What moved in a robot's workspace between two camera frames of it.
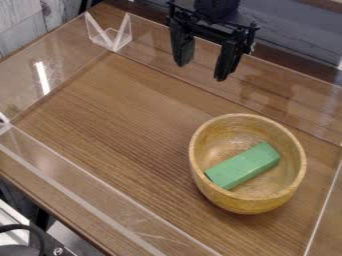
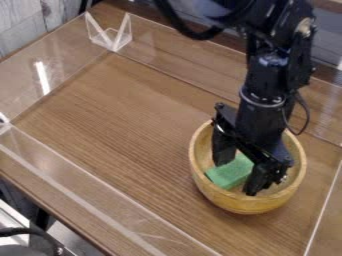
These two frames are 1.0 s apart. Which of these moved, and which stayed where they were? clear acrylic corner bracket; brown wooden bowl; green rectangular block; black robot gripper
Moved: black robot gripper
Stayed: brown wooden bowl; green rectangular block; clear acrylic corner bracket
